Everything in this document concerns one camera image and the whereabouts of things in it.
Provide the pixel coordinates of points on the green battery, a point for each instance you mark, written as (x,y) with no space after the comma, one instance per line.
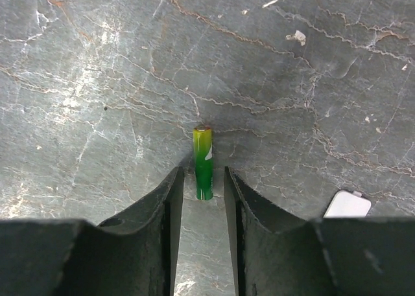
(203,158)

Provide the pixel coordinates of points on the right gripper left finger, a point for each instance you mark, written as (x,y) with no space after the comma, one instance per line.
(134,252)

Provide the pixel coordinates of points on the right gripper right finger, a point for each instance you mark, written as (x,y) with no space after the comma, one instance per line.
(274,252)

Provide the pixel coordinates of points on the white remote battery cover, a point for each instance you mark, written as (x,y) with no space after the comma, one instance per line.
(348,205)

